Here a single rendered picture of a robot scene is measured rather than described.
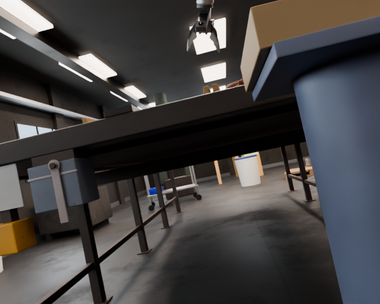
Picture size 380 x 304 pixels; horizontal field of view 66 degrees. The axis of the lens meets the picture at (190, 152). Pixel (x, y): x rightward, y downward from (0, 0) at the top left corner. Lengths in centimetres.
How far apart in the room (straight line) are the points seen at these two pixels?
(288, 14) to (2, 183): 81
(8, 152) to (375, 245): 84
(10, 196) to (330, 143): 80
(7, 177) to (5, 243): 17
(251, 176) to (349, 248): 613
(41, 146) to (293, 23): 68
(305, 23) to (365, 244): 29
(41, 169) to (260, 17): 65
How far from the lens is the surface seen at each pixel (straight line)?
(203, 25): 133
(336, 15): 41
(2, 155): 93
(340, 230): 48
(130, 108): 76
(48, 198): 84
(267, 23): 39
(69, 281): 185
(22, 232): 94
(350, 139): 43
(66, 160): 81
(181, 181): 724
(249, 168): 656
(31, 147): 88
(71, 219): 520
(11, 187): 93
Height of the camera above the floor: 76
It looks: 2 degrees up
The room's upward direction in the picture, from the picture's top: 12 degrees counter-clockwise
